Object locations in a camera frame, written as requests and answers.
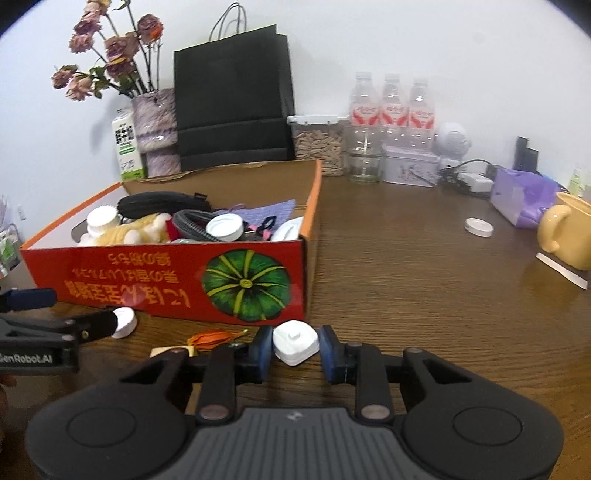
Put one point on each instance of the black upright boxes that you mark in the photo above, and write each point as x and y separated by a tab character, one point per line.
524	154

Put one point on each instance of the white and yellow plush alpaca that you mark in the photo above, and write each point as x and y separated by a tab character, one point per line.
124	233

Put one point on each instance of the black paper bag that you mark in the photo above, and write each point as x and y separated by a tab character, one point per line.
231	92

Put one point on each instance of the small white round cap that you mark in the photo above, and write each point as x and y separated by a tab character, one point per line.
125	323

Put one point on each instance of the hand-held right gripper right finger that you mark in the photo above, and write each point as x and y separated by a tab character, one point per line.
328	353

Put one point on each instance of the white power strip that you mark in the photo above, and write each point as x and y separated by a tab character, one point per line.
478	182

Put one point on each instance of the flat white round lid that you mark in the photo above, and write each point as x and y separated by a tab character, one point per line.
479	227

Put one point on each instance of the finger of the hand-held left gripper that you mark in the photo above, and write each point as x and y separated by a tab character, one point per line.
32	299
99	325

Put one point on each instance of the purple speckled vase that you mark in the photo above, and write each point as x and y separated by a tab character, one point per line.
154	120

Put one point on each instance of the small green spray bottle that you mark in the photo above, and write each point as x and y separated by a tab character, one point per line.
575	182

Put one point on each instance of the white paper strip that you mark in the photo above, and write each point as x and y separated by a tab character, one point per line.
558	270

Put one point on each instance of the purple tissue box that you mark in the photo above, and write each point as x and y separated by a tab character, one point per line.
512	194

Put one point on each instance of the white green milk carton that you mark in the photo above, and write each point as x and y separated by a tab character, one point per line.
125	147

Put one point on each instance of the pale printed tin box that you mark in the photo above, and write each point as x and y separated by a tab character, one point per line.
408	168

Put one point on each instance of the red cardboard box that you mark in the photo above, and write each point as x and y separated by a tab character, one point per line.
138	281

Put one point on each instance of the yellow mug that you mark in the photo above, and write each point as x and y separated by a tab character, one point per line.
572	230

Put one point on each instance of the pale yellow tag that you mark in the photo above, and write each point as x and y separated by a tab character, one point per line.
161	351

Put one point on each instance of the white round speaker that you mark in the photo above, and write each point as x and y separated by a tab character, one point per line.
452	138

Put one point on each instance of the navy fabric pouch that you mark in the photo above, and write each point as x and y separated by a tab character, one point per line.
161	203

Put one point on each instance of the clear water bottle red label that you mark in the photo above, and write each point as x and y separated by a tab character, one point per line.
364	101
394	104
421	108

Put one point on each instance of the clear snack container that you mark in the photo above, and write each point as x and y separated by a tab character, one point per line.
318	145

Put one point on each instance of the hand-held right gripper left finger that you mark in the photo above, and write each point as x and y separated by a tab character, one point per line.
264	353

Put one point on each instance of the white two-tier cap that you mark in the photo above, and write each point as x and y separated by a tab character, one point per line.
102	219

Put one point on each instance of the red rose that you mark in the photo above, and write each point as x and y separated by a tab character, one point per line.
171	230

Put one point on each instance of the person's left hand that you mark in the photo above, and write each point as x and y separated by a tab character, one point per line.
7	381

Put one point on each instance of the wooden desktop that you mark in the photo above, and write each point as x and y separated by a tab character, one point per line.
415	286

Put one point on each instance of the purple woven pouch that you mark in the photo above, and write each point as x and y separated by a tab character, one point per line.
277	210

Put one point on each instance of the orange paper flower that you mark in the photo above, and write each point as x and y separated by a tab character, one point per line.
210	339

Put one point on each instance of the bunch of dried roses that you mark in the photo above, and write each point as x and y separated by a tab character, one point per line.
115	46

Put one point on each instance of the empty drinking glass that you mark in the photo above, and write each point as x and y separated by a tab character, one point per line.
362	161

